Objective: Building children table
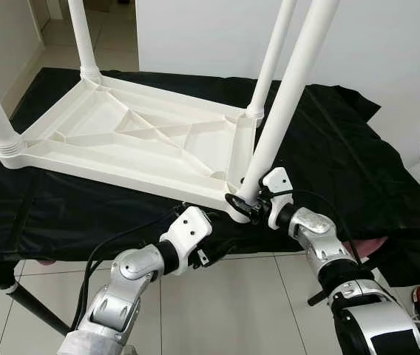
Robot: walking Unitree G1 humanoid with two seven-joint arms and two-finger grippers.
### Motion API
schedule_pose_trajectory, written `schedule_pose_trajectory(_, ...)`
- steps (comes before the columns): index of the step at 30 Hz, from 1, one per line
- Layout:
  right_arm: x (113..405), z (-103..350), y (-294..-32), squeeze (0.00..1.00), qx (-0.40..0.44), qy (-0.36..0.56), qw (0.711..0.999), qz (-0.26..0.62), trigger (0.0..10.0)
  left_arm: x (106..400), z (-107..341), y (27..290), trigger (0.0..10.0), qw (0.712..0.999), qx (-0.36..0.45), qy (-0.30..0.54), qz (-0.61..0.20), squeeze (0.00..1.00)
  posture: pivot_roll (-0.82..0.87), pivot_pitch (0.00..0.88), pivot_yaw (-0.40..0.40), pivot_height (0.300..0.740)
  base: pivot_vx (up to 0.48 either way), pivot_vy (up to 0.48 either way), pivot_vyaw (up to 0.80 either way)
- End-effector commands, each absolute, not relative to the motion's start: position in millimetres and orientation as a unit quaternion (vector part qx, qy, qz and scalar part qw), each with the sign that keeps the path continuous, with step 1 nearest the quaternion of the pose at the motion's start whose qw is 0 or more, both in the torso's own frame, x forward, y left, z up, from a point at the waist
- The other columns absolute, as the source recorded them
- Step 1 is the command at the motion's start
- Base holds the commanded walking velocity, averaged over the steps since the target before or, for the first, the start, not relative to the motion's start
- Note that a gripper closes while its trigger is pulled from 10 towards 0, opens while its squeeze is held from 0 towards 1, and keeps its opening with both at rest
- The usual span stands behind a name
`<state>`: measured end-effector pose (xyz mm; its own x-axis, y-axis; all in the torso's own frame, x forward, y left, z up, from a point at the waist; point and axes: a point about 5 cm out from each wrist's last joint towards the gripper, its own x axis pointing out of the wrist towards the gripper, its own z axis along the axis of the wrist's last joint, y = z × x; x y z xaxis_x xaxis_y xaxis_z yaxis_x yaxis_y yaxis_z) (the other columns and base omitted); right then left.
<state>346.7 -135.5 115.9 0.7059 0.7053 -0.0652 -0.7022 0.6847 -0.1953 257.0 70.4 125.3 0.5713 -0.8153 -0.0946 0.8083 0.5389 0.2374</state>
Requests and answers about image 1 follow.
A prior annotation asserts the black table cloth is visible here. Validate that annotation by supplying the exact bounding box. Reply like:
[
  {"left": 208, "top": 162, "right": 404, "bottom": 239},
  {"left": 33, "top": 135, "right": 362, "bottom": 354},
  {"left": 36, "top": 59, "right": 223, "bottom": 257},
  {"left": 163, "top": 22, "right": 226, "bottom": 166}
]
[{"left": 0, "top": 67, "right": 420, "bottom": 291}]

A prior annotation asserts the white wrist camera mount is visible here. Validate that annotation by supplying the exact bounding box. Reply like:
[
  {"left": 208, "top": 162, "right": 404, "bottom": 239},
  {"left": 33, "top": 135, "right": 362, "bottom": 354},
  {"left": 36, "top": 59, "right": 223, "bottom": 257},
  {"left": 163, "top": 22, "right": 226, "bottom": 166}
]
[
  {"left": 258, "top": 168, "right": 296, "bottom": 230},
  {"left": 158, "top": 206, "right": 214, "bottom": 276}
]

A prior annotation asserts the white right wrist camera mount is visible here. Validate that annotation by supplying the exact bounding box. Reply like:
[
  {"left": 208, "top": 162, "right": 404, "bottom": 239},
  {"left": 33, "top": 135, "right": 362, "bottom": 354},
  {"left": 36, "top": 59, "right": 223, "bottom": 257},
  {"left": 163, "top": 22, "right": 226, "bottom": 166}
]
[{"left": 258, "top": 168, "right": 296, "bottom": 230}]

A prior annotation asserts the pink stool seat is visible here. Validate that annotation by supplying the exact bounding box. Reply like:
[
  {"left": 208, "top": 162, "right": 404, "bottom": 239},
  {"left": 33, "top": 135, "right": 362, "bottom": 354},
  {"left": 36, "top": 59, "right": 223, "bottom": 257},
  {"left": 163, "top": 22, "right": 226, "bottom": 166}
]
[{"left": 354, "top": 237, "right": 388, "bottom": 260}]

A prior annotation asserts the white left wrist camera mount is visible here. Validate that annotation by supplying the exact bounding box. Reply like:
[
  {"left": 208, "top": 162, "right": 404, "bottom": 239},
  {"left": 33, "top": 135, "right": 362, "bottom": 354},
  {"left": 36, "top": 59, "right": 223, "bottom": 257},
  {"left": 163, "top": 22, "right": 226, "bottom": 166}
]
[{"left": 158, "top": 206, "right": 214, "bottom": 276}]

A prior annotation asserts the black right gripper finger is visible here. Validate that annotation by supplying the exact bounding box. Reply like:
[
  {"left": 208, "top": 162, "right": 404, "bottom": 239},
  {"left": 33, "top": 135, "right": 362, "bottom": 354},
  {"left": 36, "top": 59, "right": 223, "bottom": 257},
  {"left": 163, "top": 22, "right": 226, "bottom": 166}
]
[{"left": 225, "top": 194, "right": 259, "bottom": 222}]

